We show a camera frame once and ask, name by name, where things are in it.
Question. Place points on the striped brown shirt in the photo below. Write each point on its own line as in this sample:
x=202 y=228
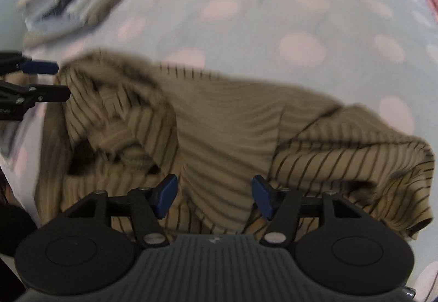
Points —
x=222 y=124

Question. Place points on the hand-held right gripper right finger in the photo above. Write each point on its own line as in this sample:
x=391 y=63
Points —
x=261 y=194

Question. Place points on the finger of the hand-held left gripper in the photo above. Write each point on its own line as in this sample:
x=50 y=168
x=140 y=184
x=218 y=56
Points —
x=51 y=94
x=41 y=67

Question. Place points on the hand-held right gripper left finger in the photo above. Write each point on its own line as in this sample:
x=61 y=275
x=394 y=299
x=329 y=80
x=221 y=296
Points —
x=166 y=192

